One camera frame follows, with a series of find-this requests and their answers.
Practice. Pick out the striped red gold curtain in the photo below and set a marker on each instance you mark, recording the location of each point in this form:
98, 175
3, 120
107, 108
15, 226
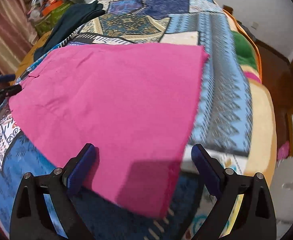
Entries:
17, 35

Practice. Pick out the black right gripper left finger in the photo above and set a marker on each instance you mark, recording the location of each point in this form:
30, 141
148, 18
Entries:
42, 208

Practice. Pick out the green orange blanket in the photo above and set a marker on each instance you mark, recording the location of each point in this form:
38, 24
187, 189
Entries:
263, 151

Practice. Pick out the pink pants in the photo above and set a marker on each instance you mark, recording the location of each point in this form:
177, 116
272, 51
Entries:
136, 103

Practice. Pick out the blue patchwork bedspread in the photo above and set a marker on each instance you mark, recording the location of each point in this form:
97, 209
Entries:
223, 121

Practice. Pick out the brown wooden wardrobe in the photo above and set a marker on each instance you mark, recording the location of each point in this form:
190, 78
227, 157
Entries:
276, 74

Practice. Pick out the dark teal folded garment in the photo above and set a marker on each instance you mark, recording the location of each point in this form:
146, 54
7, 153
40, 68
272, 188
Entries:
75, 16

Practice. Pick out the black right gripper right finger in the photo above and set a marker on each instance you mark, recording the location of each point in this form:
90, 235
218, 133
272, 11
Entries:
244, 208

